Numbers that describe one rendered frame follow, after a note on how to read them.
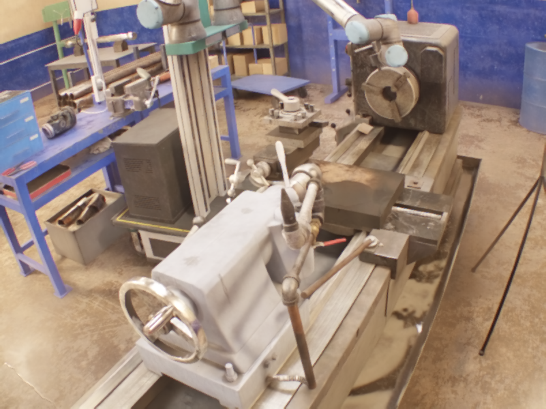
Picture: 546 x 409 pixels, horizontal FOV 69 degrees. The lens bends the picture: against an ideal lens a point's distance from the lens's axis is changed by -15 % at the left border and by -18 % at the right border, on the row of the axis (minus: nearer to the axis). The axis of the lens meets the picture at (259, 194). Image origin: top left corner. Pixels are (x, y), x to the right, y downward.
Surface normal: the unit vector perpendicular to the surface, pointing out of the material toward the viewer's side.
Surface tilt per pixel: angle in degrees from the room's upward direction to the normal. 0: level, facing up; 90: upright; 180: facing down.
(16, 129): 90
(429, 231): 0
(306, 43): 90
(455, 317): 0
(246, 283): 76
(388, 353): 0
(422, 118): 90
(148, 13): 94
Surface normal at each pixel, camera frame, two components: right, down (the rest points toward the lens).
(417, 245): -0.51, 0.46
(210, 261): -0.11, -0.87
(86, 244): 0.88, 0.15
